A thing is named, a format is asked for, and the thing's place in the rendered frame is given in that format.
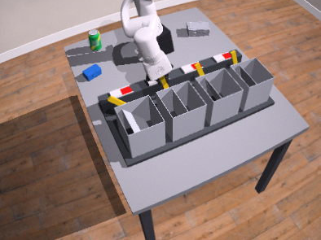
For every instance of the green drink can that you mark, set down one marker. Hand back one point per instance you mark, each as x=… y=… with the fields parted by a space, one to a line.
x=94 y=38

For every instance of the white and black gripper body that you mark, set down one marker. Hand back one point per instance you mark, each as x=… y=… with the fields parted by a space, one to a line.
x=157 y=69

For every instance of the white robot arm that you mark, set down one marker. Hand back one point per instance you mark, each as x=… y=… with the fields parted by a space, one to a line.
x=143 y=29

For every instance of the blue box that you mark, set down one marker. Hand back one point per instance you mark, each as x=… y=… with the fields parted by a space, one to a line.
x=92 y=72

